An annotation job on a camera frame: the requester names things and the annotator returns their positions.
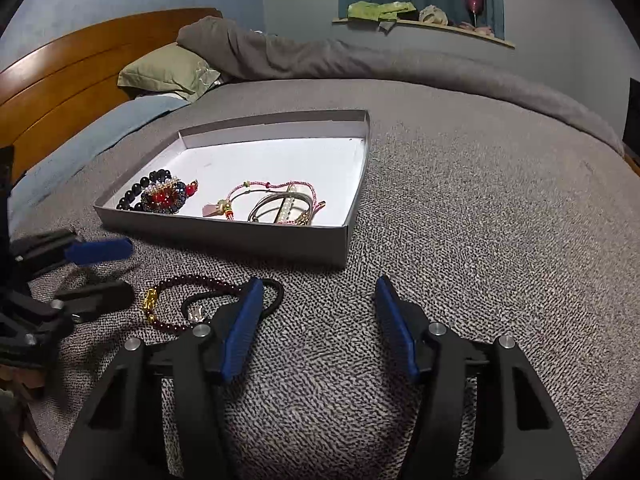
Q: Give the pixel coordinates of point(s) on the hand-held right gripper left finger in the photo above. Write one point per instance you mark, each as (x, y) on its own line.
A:
(242, 330)

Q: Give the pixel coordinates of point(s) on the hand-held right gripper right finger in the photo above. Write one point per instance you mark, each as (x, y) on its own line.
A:
(397, 330)

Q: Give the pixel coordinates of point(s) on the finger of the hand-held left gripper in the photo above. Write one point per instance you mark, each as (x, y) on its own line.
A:
(97, 297)
(102, 251)

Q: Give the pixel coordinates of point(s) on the thin metal bangles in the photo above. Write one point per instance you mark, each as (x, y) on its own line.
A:
(260, 205)

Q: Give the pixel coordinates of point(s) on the shallow grey cardboard box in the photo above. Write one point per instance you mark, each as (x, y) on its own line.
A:
(280, 160)

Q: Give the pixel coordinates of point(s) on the person's left hand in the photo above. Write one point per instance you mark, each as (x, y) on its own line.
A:
(22, 380)

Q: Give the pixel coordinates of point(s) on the blue pillow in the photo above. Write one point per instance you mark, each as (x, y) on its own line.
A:
(100, 135)

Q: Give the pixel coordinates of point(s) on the grey bed cover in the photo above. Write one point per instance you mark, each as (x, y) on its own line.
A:
(475, 210)

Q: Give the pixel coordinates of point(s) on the wooden headboard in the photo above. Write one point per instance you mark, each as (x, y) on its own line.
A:
(75, 70)

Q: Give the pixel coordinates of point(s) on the green pillow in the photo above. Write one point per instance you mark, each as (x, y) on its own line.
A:
(165, 70)

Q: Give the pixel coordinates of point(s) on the grey duvet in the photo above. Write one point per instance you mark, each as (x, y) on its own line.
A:
(350, 60)

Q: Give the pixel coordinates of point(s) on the window sill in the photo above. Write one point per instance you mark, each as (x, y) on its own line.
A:
(495, 40)

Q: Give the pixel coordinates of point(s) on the black television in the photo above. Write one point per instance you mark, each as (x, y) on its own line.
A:
(633, 120)

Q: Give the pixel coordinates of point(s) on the beige crumpled cloth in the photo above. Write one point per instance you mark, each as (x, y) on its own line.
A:
(434, 14)

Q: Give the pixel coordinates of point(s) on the green cloth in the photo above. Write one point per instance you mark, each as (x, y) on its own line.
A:
(377, 10)

